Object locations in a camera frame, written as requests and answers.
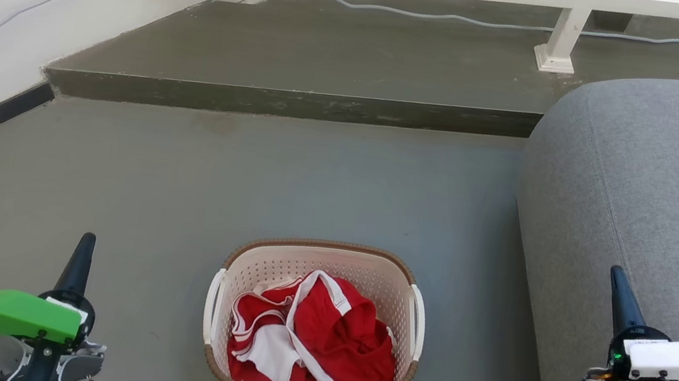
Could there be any grey floor cable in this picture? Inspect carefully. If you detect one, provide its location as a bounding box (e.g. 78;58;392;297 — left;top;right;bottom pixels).
295;0;679;61

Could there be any grey fabric sofa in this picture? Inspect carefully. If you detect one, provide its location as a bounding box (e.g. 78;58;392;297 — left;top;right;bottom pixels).
487;52;679;381

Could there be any red and white clothing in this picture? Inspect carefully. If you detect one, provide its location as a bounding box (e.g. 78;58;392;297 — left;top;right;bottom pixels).
220;257;410;381

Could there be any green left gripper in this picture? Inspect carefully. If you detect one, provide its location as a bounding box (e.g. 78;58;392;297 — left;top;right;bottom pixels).
0;219;109;367

